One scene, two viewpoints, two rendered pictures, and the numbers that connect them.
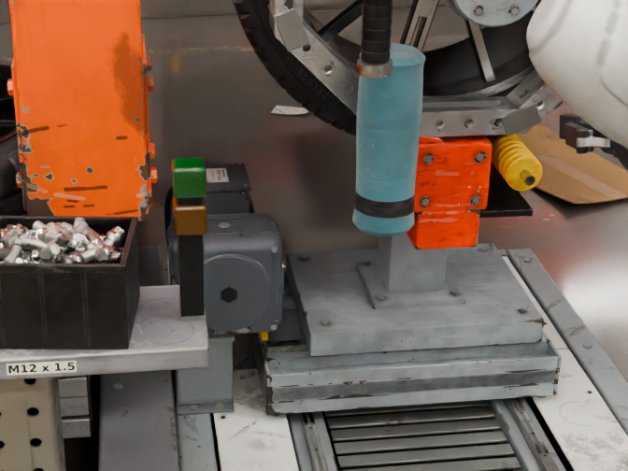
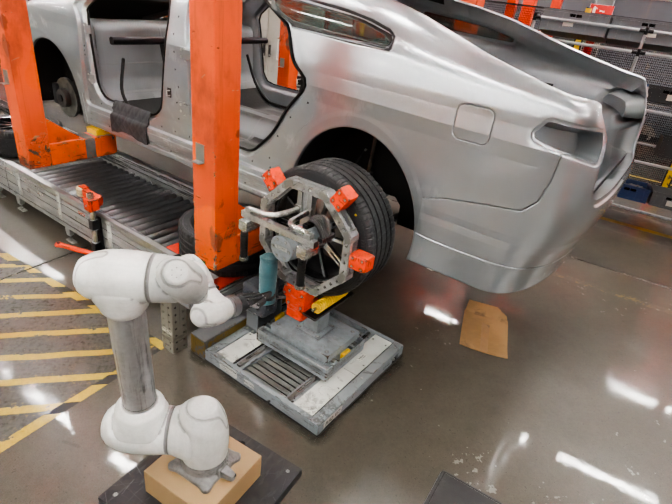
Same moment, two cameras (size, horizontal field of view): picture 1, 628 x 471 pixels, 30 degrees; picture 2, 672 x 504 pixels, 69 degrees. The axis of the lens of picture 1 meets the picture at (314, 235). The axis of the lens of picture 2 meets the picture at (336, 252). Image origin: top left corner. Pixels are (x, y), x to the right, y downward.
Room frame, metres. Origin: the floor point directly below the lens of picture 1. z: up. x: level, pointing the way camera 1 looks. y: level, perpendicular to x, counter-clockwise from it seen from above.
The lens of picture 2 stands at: (0.23, -1.71, 1.90)
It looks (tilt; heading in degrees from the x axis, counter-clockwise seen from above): 28 degrees down; 42
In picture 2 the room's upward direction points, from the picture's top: 7 degrees clockwise
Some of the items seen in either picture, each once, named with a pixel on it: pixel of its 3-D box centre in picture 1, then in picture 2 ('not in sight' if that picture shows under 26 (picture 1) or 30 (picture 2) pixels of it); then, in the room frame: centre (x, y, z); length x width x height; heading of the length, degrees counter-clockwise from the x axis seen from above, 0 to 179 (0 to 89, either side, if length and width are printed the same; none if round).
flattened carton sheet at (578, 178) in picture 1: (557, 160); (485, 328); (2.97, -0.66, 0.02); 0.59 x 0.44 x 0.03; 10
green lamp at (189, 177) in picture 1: (189, 178); not in sight; (1.31, 0.15, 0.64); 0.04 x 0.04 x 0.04; 10
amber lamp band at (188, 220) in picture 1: (190, 215); not in sight; (1.31, 0.15, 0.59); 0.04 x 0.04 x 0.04; 10
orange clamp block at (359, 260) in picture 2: not in sight; (361, 261); (1.73, -0.51, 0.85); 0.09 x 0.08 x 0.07; 100
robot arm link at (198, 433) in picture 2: not in sight; (201, 428); (0.83, -0.67, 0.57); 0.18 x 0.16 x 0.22; 137
